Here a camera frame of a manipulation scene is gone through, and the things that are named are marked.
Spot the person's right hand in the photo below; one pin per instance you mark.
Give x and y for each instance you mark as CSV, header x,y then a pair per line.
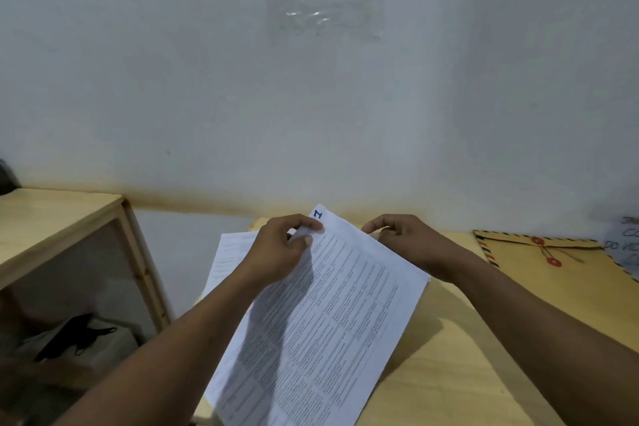
x,y
419,243

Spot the person's left hand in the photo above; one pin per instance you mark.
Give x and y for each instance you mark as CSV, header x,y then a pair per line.
x,y
272,253

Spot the person's right thumb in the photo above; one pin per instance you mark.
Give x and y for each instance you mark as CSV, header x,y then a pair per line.
x,y
387,236

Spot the person's left thumb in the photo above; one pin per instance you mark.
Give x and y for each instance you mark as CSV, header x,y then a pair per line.
x,y
301,241

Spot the printed white paper sheet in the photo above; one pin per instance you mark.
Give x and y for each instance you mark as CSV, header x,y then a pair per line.
x,y
329,326

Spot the person's left forearm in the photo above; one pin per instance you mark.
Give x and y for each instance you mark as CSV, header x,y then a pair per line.
x,y
164,356

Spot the person's right forearm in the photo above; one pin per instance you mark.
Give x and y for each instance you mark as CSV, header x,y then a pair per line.
x,y
539,336

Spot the white box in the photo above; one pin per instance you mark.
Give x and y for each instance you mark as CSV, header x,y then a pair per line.
x,y
107,348

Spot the handwritten white note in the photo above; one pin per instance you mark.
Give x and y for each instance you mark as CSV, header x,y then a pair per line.
x,y
624,246

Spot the light wooden shelf unit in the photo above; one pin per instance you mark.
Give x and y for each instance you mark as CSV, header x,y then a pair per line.
x,y
60,231

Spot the black face mask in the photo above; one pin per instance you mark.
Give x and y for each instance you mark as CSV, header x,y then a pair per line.
x,y
70,338

